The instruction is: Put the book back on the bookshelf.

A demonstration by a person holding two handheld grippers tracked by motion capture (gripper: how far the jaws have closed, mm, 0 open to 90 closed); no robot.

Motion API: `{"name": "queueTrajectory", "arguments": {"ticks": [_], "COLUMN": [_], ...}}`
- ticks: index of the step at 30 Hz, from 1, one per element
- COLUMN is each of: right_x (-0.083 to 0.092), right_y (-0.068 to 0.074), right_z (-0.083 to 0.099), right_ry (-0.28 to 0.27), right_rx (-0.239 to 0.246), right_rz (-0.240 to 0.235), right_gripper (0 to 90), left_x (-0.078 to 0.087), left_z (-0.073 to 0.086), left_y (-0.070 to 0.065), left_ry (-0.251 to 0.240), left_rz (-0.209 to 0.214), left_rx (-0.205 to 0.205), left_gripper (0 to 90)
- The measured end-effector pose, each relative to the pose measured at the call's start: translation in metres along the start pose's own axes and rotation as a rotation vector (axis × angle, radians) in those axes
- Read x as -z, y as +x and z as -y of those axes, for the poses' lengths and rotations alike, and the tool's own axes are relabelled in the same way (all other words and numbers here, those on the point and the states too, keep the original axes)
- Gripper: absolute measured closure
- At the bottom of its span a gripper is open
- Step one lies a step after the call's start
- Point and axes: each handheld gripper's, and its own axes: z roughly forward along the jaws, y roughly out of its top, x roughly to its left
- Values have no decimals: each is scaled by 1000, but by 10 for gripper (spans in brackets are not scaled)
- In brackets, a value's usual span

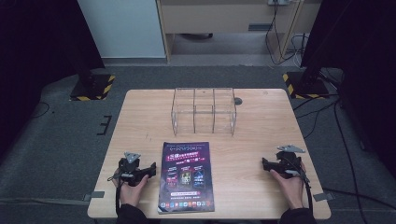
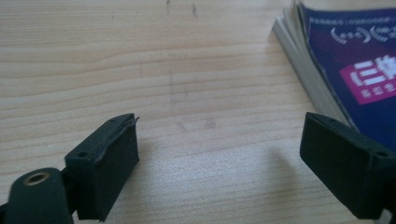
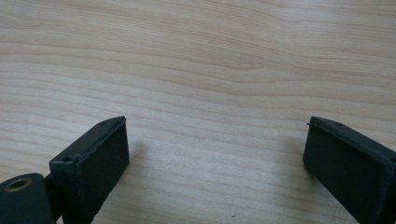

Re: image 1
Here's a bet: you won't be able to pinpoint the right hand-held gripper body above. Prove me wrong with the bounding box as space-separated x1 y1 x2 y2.
270 144 306 180

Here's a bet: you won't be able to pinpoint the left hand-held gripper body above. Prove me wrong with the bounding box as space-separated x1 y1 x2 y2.
117 151 148 188

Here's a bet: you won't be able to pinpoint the purple magazine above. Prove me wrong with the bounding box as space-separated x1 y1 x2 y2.
157 141 216 216

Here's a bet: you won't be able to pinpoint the clear acrylic organizer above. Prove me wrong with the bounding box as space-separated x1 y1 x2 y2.
170 87 238 137

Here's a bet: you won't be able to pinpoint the person's left hand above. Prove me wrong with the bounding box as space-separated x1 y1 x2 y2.
112 169 150 208

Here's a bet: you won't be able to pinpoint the person's right hand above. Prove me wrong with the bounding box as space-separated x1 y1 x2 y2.
269 163 308 210

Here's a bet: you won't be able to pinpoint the grey tape piece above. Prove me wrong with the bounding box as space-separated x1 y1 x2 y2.
82 190 106 203
312 191 336 203

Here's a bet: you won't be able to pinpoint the striped black stand base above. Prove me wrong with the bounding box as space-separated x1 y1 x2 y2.
69 74 117 102
281 71 331 100

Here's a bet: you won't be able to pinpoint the black stand pole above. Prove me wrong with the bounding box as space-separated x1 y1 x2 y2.
300 0 351 90
66 0 96 90

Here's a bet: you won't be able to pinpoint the black curtain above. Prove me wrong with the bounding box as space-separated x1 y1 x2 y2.
0 0 106 158
300 0 396 171

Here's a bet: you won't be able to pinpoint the white cabinet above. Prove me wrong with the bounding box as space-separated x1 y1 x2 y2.
77 0 167 60

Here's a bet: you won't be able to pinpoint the left hand-held gripper cable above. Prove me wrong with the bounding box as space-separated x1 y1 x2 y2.
106 173 123 217

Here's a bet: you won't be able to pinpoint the hand-held gripper cable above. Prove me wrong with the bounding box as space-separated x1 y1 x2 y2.
290 157 314 213
106 173 123 217

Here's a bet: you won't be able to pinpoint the right hand-held gripper cable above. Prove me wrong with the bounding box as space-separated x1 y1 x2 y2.
290 157 314 213

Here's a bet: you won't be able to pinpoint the thin black floor cable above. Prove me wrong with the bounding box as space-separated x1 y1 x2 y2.
25 101 51 121

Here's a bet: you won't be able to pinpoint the black hanging cables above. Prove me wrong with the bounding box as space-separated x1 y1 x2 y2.
264 0 310 67

